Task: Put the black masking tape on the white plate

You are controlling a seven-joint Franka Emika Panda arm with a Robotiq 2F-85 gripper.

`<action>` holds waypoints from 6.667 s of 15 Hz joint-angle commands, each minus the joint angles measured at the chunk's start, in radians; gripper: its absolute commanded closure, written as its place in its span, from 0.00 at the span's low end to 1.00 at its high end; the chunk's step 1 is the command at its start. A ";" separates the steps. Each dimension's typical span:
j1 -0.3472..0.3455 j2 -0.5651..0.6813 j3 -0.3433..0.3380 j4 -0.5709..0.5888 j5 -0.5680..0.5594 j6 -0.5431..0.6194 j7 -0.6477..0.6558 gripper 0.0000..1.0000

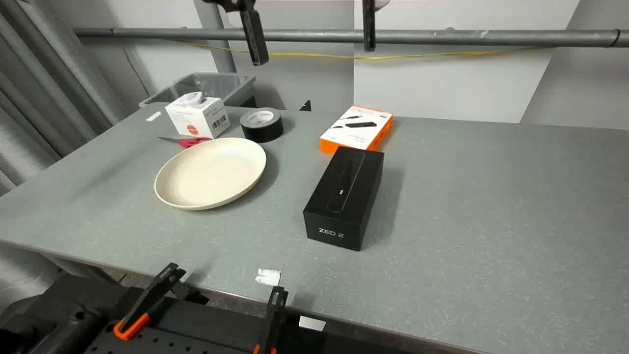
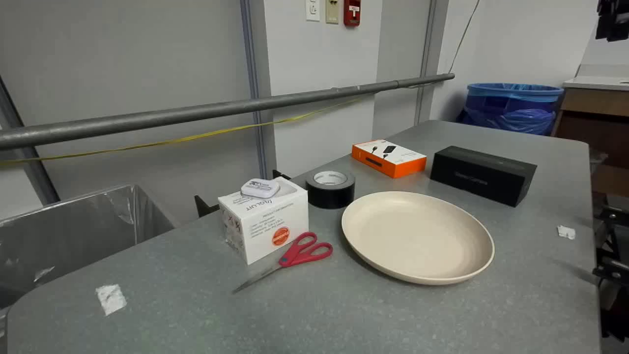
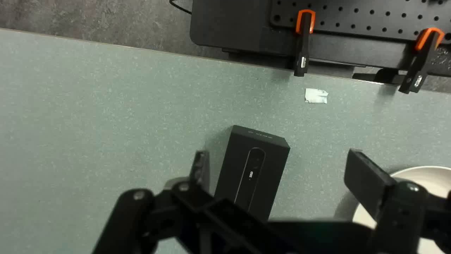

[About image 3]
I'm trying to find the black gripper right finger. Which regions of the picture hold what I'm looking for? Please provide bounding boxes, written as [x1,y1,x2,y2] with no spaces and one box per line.
[343,148,451,254]

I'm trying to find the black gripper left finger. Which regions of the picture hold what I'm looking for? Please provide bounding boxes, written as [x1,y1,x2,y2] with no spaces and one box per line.
[92,148,265,254]

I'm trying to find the white tape scrap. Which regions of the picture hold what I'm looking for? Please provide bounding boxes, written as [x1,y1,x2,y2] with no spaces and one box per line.
[303,86,330,106]

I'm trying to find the white bowl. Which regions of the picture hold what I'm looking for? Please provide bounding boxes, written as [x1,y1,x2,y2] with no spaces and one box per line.
[351,163,451,254]

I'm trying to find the black device box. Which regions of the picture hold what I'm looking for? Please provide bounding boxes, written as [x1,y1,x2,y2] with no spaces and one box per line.
[213,124,292,223]

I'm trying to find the orange black clamp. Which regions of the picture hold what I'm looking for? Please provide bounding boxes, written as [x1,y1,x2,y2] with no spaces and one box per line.
[293,7,317,77]
[398,27,447,96]

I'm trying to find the black perforated pegboard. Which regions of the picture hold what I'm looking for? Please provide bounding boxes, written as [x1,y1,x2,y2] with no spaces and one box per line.
[268,0,451,45]

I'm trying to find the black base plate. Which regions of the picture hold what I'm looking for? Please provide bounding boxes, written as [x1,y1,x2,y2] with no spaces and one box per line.
[189,0,451,77]

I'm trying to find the black cable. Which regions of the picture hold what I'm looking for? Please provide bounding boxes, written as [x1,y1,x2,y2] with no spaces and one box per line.
[168,0,195,15]

